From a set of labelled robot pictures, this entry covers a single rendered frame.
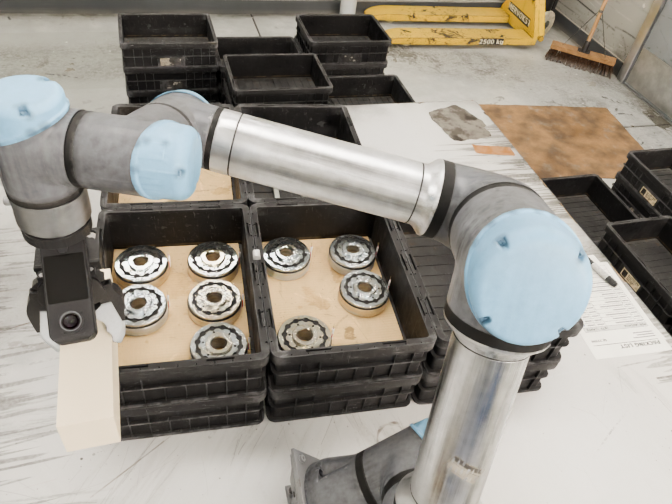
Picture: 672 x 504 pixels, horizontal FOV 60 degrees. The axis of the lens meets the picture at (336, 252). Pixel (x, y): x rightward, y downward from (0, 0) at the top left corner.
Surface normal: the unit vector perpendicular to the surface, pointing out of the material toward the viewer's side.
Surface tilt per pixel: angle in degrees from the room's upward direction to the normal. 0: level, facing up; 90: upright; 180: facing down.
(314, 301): 0
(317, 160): 46
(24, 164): 89
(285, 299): 0
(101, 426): 90
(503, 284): 63
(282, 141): 27
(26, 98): 1
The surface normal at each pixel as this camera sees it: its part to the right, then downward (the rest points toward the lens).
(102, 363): 0.12, -0.71
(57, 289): 0.26, -0.27
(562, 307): -0.03, 0.29
